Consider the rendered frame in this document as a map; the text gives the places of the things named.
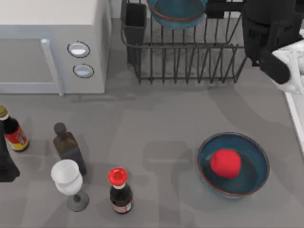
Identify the blue bowl with red rim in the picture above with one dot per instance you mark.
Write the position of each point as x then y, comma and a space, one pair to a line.
254, 171
177, 14

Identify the black cutlery holder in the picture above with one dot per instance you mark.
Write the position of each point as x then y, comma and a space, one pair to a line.
135, 26

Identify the pale microwave oven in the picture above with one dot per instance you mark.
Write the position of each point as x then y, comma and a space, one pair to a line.
95, 33

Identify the red ball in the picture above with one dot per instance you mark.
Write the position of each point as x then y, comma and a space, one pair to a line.
225, 164

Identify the large round microwave knob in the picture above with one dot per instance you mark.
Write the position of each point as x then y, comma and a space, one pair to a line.
78, 49

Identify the small round microwave knob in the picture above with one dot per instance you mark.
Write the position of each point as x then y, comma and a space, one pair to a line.
83, 70

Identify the brown bottle with grey cap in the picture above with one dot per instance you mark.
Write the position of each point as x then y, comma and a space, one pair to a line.
70, 149

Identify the dark bottle with red cap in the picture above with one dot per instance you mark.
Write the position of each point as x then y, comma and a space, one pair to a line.
120, 194

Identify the white goblet with grey foot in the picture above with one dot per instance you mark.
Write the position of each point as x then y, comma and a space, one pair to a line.
67, 177

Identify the dark bottle with gold cap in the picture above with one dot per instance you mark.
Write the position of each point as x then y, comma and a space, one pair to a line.
15, 135

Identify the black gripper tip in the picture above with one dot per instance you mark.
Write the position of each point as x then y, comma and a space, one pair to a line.
6, 161

